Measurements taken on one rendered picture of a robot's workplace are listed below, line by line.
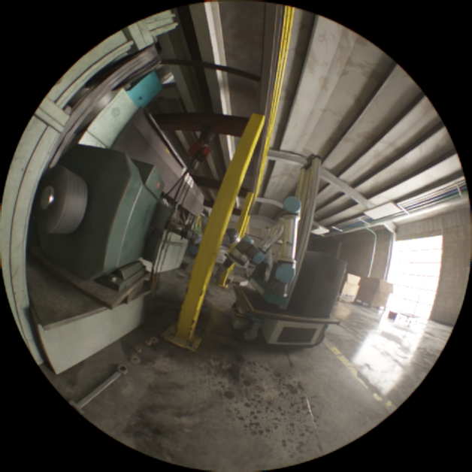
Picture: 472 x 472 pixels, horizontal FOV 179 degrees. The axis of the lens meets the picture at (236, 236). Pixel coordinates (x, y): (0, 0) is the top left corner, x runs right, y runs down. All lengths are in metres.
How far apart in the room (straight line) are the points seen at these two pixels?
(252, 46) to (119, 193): 1.33
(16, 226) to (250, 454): 0.97
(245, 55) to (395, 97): 4.68
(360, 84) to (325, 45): 1.40
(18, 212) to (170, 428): 0.79
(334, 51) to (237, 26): 3.84
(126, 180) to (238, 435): 0.97
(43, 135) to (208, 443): 1.02
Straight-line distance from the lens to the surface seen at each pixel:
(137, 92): 1.52
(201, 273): 0.84
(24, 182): 0.55
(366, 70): 5.29
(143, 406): 0.73
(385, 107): 5.68
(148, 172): 0.64
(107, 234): 0.51
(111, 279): 0.64
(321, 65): 5.12
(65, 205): 0.50
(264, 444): 0.77
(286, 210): 0.94
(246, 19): 1.43
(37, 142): 0.56
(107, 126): 1.31
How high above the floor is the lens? 0.67
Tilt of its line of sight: 5 degrees up
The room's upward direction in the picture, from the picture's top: 18 degrees clockwise
